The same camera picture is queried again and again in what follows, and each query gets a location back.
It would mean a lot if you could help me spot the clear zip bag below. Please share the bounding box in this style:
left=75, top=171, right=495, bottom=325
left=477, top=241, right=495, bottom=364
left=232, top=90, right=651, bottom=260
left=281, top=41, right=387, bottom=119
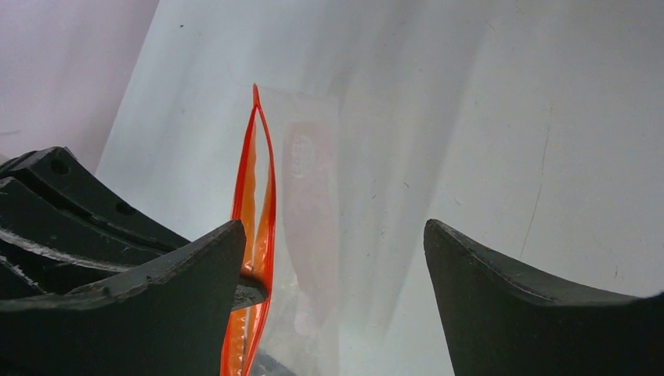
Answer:
left=221, top=87, right=340, bottom=375

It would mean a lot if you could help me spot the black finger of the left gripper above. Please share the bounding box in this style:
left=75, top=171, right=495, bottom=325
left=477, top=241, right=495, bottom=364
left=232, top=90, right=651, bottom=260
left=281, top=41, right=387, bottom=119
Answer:
left=231, top=274, right=269, bottom=311

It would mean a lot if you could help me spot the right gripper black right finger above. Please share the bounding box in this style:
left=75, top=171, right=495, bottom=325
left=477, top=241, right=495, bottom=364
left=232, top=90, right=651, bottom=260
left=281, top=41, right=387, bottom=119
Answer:
left=424, top=219, right=663, bottom=375

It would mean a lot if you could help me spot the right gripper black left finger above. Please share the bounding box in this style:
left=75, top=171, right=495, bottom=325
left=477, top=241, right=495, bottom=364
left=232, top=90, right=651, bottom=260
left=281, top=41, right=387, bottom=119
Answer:
left=1, top=221, right=245, bottom=375

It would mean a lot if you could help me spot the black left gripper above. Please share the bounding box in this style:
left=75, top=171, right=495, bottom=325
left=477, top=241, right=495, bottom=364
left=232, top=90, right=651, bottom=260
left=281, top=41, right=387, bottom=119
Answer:
left=1, top=146, right=189, bottom=299

